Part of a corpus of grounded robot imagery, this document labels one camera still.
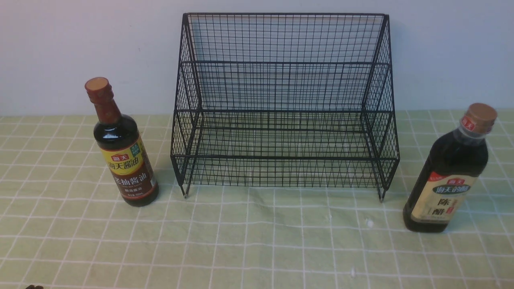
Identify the dark soy sauce bottle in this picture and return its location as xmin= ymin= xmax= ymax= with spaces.
xmin=84 ymin=77 xmax=159 ymax=207

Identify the dark vinegar bottle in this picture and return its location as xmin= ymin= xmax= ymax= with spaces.
xmin=402 ymin=103 xmax=498 ymax=233

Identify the green checkered tablecloth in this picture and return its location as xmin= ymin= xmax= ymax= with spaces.
xmin=0 ymin=110 xmax=514 ymax=289

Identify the black wire mesh shelf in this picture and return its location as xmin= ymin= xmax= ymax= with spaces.
xmin=170 ymin=12 xmax=400 ymax=202

